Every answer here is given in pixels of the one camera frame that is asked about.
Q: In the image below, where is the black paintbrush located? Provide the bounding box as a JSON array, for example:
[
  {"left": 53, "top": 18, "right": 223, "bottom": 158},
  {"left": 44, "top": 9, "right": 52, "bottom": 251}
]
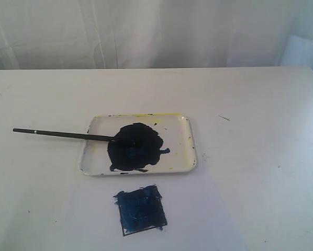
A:
[{"left": 12, "top": 127, "right": 144, "bottom": 147}]

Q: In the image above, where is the white paint tray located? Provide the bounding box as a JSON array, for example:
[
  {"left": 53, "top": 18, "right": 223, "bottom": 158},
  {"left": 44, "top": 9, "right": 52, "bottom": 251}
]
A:
[{"left": 78, "top": 113, "right": 197, "bottom": 176}]

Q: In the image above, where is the white backdrop curtain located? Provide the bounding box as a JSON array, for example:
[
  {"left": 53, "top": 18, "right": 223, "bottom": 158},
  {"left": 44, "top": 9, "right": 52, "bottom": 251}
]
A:
[{"left": 0, "top": 1, "right": 313, "bottom": 70}]

